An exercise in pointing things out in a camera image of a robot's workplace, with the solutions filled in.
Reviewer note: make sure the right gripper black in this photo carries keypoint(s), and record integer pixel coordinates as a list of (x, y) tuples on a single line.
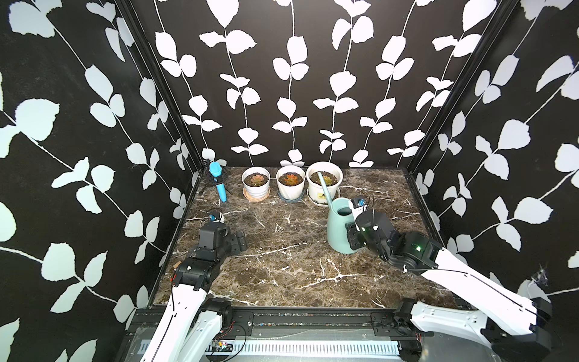
[(352, 234)]

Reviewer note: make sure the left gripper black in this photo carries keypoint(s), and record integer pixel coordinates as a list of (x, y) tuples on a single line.
[(237, 246)]

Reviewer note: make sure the mint green watering can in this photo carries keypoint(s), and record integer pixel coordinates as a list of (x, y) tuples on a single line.
[(339, 218)]

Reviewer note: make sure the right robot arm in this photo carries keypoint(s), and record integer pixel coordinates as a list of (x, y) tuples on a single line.
[(511, 325)]

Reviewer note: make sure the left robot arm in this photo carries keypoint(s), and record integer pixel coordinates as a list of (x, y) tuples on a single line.
[(191, 321)]

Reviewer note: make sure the yellow-green succulent right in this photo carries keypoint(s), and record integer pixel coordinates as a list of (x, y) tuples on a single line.
[(329, 178)]

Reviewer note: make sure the pink-green succulent left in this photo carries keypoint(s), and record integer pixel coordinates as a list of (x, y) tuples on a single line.
[(256, 180)]

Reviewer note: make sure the orange succulent middle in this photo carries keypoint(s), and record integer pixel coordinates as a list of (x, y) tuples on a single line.
[(290, 179)]

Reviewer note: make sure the white saucer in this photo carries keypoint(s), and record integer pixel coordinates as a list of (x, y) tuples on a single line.
[(321, 202)]

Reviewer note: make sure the peach saucer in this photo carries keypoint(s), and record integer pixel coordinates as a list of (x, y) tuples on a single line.
[(252, 198)]

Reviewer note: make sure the black mini tripod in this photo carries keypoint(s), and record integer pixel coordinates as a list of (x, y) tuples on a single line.
[(208, 180)]

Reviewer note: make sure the white round pot right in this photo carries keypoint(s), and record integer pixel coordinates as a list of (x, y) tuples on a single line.
[(317, 191)]

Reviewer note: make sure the blue handheld device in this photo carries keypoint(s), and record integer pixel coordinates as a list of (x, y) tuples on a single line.
[(216, 172)]

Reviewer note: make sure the white ribbed pot left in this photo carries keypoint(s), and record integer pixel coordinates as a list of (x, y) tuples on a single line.
[(257, 191)]

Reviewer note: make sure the blue-grey saucer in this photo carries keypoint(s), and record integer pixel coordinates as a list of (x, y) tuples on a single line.
[(295, 200)]

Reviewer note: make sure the white fluted pot middle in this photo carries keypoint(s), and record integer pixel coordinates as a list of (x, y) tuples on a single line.
[(293, 191)]

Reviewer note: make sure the small circuit board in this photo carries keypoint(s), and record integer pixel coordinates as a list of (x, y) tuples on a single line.
[(217, 347)]

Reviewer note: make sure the white perforated strip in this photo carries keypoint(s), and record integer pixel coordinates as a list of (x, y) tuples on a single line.
[(314, 348)]

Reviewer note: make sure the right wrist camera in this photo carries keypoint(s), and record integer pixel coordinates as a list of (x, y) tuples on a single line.
[(359, 202)]

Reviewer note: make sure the black front rail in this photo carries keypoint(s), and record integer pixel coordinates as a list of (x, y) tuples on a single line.
[(316, 319)]

